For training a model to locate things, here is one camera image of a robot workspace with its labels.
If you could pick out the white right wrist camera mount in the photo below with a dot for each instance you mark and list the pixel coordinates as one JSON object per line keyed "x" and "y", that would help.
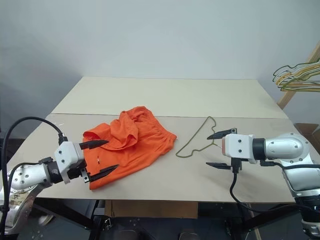
{"x": 240, "y": 146}

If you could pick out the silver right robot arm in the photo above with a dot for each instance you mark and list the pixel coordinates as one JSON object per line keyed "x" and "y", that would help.
{"x": 287, "y": 147}

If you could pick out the open brown cardboard box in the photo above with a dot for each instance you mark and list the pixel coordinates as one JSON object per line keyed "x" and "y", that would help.
{"x": 308, "y": 130}

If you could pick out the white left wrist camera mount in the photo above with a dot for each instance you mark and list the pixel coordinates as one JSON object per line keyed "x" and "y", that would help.
{"x": 66, "y": 155}

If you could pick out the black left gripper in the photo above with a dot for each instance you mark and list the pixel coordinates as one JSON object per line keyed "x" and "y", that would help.
{"x": 76, "y": 170}

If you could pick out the wooden clothes rack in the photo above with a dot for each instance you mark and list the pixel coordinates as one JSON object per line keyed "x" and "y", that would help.
{"x": 287, "y": 96}

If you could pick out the orange shorts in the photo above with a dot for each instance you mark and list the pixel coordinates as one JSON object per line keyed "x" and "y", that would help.
{"x": 140, "y": 150}

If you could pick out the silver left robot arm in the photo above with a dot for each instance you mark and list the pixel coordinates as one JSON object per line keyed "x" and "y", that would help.
{"x": 25, "y": 177}

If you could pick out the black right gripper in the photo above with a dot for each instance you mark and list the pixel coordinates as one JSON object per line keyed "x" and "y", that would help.
{"x": 237, "y": 164}

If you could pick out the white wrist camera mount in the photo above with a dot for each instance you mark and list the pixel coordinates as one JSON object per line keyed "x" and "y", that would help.
{"x": 240, "y": 146}
{"x": 66, "y": 155}

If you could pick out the black metal table frame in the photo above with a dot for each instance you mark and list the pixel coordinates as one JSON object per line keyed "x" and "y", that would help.
{"x": 75, "y": 215}

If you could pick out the flat brown cardboard box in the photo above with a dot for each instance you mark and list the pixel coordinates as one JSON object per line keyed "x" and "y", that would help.
{"x": 150, "y": 208}

